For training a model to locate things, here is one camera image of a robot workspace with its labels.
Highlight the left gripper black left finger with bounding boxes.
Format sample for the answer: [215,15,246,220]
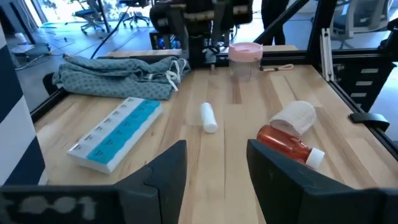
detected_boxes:
[113,139,188,224]

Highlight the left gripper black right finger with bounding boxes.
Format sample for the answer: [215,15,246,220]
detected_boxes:
[246,138,387,224]

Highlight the orange pill bottle white cap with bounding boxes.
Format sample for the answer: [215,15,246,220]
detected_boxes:
[256,124,326,170]

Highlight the white box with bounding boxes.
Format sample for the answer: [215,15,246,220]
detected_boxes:
[66,96,164,175]

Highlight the white elastic bandage red stitching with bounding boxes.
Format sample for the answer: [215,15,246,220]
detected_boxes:
[268,100,318,138]

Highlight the white gauze roll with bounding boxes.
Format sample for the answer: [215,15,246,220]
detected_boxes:
[199,101,220,134]

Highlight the navy white striped fabric basket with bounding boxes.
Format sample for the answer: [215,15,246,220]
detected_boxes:
[0,21,50,187]

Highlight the teal patterned hospital gown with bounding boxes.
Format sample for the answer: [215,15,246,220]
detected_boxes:
[52,54,192,101]

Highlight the black vented side panel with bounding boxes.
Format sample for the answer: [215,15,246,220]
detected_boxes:
[333,61,397,113]

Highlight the clear cup pink lid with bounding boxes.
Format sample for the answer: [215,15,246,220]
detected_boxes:
[227,42,264,83]

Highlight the black computer blue lights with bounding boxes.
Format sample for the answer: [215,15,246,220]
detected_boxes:
[149,30,182,51]

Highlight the person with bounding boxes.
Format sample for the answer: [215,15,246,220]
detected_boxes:
[261,0,290,46]

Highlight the black office chair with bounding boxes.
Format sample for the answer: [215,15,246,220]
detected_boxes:
[119,0,150,29]

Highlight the grey office chair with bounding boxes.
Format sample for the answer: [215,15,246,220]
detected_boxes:
[330,0,390,50]

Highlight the blue office chair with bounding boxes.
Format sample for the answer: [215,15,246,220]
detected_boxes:
[73,0,107,35]

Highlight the black strap clip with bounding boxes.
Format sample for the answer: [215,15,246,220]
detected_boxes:
[348,112,391,133]

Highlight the white cord loop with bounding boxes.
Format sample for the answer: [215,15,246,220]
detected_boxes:
[260,63,295,73]

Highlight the silver aluminium extrusion post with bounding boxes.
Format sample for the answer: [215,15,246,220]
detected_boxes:
[320,27,335,83]

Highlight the black floor cable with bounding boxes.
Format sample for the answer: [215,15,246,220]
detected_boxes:
[90,5,132,60]

